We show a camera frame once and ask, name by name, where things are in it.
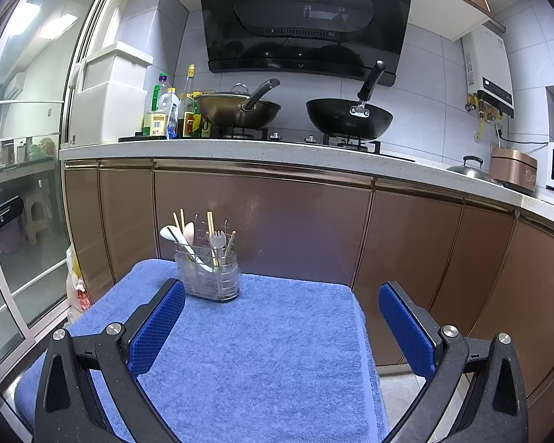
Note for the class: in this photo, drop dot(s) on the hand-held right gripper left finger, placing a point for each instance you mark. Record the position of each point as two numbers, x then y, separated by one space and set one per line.
159 327

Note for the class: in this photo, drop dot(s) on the white kitchen countertop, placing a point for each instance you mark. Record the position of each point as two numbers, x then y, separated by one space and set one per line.
258 157

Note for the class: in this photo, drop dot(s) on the white air conditioner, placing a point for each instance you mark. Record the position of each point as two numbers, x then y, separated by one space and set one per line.
14 86

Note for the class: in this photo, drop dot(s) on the bronze wok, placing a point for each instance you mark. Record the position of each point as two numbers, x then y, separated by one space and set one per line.
226 110

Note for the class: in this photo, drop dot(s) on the small sauce bottle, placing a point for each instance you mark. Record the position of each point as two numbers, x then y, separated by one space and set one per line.
193 124

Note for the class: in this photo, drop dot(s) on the blue towel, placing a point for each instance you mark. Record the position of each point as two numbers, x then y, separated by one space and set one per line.
258 355

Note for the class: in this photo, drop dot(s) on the metal pot lid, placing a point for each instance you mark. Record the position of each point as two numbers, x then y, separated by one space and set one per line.
473 173

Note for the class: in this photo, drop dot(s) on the plastic bag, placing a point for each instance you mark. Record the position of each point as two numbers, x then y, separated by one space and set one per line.
76 286

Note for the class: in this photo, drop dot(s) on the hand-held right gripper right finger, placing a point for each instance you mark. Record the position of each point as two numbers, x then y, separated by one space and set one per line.
406 327

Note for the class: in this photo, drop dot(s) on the black wok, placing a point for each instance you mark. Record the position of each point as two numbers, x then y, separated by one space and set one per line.
337 120

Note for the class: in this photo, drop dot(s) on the white plastic spoon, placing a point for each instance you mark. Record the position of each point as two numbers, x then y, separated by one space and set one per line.
170 234

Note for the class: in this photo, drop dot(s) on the black range hood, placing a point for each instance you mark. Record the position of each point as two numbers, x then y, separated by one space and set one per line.
304 9

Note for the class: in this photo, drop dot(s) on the copper rice cooker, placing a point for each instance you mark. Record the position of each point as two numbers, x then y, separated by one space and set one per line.
512 168

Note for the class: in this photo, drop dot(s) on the white plastic spork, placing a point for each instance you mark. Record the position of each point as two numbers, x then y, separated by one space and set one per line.
218 240

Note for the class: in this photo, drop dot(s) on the sliding glass door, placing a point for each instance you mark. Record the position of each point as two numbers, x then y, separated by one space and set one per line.
41 55

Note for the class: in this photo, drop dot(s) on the green-capped plastic bottle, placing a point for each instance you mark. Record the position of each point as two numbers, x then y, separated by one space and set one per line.
157 106

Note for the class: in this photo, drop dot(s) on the purple plastic bin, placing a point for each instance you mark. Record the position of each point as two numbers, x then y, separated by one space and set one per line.
11 240

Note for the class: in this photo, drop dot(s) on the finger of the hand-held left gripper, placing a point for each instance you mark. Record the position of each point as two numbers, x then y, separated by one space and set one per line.
7 210

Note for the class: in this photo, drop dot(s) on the clear plastic utensil holder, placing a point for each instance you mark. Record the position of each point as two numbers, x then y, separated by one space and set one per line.
212 284

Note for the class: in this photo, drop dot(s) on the brown kitchen base cabinet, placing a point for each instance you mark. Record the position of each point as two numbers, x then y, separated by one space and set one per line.
304 230

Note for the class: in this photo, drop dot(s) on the clear oil bottle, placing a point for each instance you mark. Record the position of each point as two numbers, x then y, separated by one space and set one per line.
171 115

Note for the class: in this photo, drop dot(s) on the black gas stove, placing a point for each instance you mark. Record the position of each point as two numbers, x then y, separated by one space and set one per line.
295 140

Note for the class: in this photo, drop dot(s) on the white water heater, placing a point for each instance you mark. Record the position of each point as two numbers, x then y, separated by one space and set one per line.
489 64

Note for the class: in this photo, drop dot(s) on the beige spoon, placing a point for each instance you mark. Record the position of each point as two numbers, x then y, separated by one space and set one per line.
189 233

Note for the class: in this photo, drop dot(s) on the plastic stool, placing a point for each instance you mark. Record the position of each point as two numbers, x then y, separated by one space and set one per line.
37 212

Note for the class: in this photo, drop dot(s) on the tall yellow-capped glass bottle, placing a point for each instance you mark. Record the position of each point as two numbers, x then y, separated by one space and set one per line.
190 97

